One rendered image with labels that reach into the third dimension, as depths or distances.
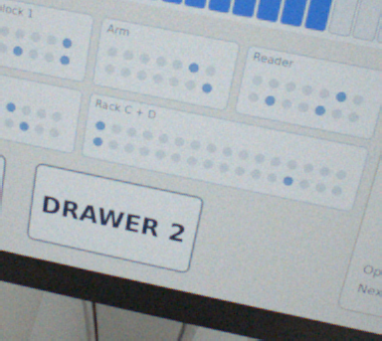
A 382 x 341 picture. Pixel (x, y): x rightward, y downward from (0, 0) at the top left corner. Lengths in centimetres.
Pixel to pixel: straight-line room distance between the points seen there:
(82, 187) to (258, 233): 10
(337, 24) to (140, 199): 14
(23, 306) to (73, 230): 104
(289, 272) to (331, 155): 7
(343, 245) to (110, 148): 13
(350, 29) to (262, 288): 15
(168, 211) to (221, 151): 4
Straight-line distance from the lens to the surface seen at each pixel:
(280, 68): 29
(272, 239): 32
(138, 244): 32
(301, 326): 35
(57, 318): 131
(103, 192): 32
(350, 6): 29
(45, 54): 30
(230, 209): 31
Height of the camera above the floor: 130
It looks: 53 degrees down
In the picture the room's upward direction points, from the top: 6 degrees clockwise
